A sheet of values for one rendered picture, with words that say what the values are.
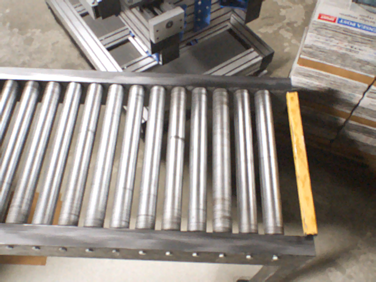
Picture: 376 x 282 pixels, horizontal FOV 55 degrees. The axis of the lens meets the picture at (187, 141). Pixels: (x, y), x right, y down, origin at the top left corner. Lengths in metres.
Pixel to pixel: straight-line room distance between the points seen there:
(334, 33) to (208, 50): 0.85
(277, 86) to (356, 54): 0.39
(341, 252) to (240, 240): 1.01
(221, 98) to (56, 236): 0.59
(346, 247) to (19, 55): 2.12
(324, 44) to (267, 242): 0.79
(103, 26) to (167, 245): 1.57
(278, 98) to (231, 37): 1.01
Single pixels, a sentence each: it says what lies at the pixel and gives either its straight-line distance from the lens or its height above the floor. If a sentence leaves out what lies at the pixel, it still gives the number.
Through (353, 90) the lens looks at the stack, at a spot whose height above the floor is 0.55.
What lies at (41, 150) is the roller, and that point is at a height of 0.79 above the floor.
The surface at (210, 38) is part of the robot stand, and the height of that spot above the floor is 0.22.
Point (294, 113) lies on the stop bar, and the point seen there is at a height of 0.82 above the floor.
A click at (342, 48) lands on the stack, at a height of 0.74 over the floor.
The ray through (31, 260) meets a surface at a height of 0.00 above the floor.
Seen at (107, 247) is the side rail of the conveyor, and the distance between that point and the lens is 0.92.
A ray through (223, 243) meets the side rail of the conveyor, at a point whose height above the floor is 0.80.
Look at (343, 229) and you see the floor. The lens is 1.91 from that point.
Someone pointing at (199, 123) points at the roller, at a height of 0.80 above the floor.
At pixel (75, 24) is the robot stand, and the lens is 2.24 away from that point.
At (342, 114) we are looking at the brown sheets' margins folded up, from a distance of 1.70.
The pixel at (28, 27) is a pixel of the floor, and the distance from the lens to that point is 2.68.
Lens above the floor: 1.67
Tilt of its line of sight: 60 degrees down
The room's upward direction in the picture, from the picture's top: 2 degrees clockwise
